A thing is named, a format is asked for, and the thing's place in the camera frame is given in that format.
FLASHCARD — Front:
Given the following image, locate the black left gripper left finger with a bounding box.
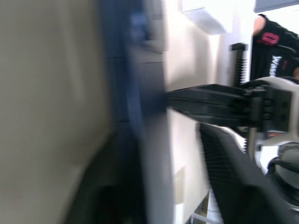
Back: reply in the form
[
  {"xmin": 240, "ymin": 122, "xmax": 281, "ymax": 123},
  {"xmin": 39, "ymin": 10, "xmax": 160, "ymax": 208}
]
[{"xmin": 70, "ymin": 126, "xmax": 151, "ymax": 224}]

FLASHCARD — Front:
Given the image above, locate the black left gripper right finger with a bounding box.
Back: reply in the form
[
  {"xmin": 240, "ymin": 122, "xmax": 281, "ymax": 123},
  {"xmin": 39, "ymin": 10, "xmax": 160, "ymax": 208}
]
[{"xmin": 198, "ymin": 123, "xmax": 299, "ymax": 224}]

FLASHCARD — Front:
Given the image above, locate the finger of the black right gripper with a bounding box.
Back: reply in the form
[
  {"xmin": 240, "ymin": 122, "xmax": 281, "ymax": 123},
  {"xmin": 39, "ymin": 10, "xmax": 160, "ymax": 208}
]
[
  {"xmin": 167, "ymin": 100, "xmax": 249, "ymax": 128},
  {"xmin": 166, "ymin": 83, "xmax": 245, "ymax": 105}
]

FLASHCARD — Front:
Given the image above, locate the person in black shirt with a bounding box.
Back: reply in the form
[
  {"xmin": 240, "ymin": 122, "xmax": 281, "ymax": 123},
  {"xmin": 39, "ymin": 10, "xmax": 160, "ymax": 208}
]
[{"xmin": 251, "ymin": 13, "xmax": 299, "ymax": 82}]

